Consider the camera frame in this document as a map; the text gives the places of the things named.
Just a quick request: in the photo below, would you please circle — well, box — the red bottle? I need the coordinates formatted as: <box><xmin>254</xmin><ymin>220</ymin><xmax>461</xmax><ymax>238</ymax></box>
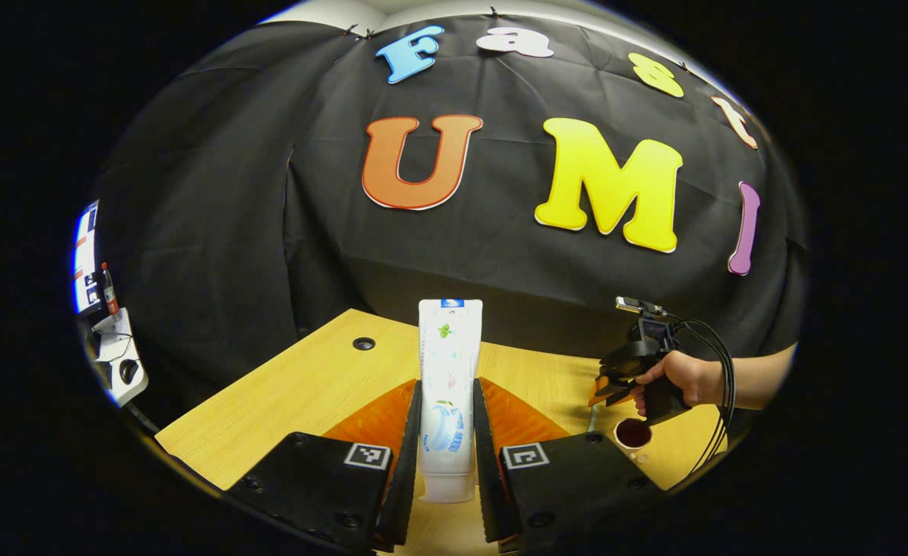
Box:
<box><xmin>100</xmin><ymin>263</ymin><xmax>120</xmax><ymax>319</ymax></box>

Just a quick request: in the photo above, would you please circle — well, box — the wooden desktop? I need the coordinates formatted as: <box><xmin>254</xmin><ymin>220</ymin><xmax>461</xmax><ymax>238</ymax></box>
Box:
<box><xmin>154</xmin><ymin>309</ymin><xmax>733</xmax><ymax>556</ymax></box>

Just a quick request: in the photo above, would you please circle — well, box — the beige cup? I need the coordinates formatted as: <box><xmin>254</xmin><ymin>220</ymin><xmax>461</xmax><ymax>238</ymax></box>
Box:
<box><xmin>613</xmin><ymin>417</ymin><xmax>656</xmax><ymax>464</ymax></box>

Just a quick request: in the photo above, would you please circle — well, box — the white side table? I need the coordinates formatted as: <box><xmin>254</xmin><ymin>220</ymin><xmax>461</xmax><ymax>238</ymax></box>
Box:
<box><xmin>87</xmin><ymin>307</ymin><xmax>150</xmax><ymax>408</ymax></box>

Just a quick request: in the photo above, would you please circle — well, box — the black backdrop cloth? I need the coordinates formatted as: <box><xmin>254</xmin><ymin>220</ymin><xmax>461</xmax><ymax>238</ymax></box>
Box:
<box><xmin>95</xmin><ymin>12</ymin><xmax>810</xmax><ymax>433</ymax></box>

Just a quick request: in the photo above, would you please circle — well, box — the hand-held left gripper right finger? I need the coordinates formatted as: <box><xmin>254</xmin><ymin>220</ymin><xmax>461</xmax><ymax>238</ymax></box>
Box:
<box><xmin>472</xmin><ymin>377</ymin><xmax>667</xmax><ymax>554</ymax></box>

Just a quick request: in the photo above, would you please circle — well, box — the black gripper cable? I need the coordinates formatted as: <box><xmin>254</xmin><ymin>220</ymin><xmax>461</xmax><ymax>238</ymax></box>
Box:
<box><xmin>674</xmin><ymin>318</ymin><xmax>737</xmax><ymax>476</ymax></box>

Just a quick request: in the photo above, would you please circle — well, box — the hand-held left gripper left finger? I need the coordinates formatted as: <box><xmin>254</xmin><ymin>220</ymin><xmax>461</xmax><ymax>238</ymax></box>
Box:
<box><xmin>226</xmin><ymin>378</ymin><xmax>424</xmax><ymax>554</ymax></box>

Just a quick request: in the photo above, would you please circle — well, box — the computer monitor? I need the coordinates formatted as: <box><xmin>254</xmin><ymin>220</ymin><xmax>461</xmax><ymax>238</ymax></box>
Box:
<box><xmin>73</xmin><ymin>199</ymin><xmax>103</xmax><ymax>314</ymax></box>

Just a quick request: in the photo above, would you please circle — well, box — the white toothpaste tube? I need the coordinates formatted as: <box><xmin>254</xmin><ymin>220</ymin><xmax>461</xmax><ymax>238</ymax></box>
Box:
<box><xmin>417</xmin><ymin>299</ymin><xmax>484</xmax><ymax>504</ymax></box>

